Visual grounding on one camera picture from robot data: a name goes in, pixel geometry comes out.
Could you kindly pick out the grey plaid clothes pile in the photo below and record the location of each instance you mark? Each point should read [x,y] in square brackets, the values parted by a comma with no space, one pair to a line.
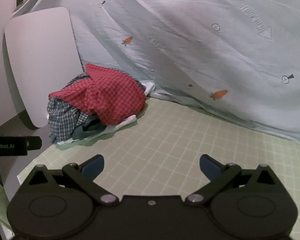
[62,120]

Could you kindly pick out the white garment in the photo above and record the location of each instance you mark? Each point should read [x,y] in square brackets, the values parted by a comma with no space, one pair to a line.
[126,120]

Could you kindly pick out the red checked garment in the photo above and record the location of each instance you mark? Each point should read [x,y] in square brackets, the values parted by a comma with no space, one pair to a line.
[110,97]

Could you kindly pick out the dark teal garment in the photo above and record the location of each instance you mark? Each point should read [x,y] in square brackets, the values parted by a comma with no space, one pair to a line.
[87,128]

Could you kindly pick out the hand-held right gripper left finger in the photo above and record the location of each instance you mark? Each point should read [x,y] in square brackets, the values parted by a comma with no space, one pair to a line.
[93,167]

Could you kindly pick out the white rounded board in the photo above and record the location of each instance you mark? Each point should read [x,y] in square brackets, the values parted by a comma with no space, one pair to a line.
[40,62]

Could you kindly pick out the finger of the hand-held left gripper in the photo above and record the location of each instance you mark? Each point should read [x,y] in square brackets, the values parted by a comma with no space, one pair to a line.
[35,143]

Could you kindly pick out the light blue carrot-print blanket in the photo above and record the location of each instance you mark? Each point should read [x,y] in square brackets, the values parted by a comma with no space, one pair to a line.
[190,42]

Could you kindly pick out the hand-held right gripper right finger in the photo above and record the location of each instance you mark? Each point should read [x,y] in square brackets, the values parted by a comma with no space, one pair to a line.
[210,167]

